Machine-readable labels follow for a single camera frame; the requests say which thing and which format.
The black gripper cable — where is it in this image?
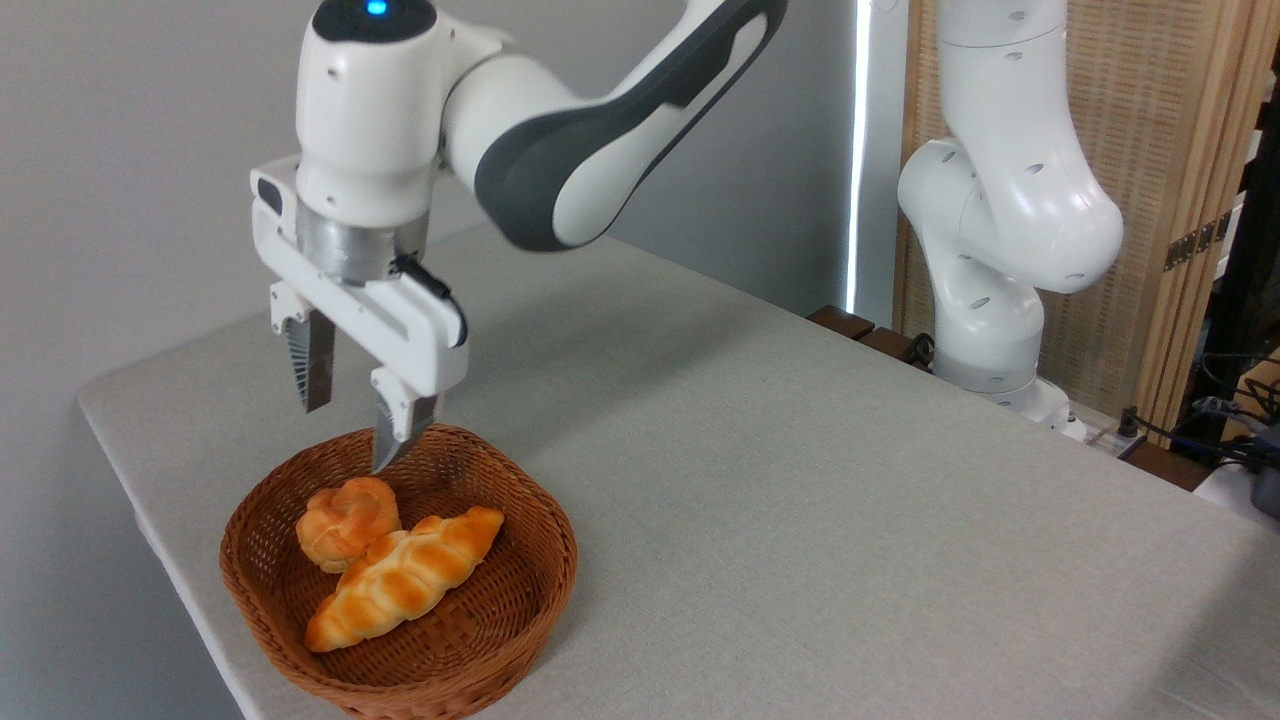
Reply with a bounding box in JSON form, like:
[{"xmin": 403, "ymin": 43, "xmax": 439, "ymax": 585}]
[{"xmin": 390, "ymin": 253, "xmax": 470, "ymax": 349}]

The brown wicker basket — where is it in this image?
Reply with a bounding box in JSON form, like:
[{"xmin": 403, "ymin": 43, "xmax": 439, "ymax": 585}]
[{"xmin": 219, "ymin": 421, "xmax": 580, "ymax": 720}]

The long braided bread loaf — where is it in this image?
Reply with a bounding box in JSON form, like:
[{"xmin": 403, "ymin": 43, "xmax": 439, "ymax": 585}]
[{"xmin": 304, "ymin": 505, "xmax": 506, "ymax": 653}]

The black screen hinge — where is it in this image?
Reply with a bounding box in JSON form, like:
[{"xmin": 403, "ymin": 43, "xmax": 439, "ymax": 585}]
[{"xmin": 1164, "ymin": 213, "xmax": 1233, "ymax": 273}]

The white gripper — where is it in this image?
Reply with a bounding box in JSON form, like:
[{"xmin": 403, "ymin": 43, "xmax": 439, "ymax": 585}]
[{"xmin": 250, "ymin": 155, "xmax": 471, "ymax": 475}]

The round knotted bread roll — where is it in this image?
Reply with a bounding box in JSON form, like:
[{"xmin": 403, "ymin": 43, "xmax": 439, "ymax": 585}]
[{"xmin": 295, "ymin": 476, "xmax": 403, "ymax": 574}]

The black cable bundle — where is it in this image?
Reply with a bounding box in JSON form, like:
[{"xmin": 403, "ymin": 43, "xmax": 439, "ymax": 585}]
[{"xmin": 1118, "ymin": 350, "xmax": 1280, "ymax": 473}]

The black metal stand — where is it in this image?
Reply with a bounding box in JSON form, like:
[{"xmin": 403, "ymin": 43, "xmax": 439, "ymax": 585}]
[{"xmin": 1195, "ymin": 60, "xmax": 1280, "ymax": 426}]

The grey linen tablecloth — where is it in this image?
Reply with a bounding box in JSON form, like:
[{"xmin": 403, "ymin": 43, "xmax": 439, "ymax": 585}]
[{"xmin": 77, "ymin": 225, "xmax": 1280, "ymax": 720}]

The dark brown wooden slat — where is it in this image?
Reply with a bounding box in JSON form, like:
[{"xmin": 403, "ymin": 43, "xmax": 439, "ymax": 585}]
[
  {"xmin": 1120, "ymin": 440, "xmax": 1214, "ymax": 493},
  {"xmin": 806, "ymin": 305, "xmax": 877, "ymax": 342},
  {"xmin": 860, "ymin": 327, "xmax": 935, "ymax": 374}
]

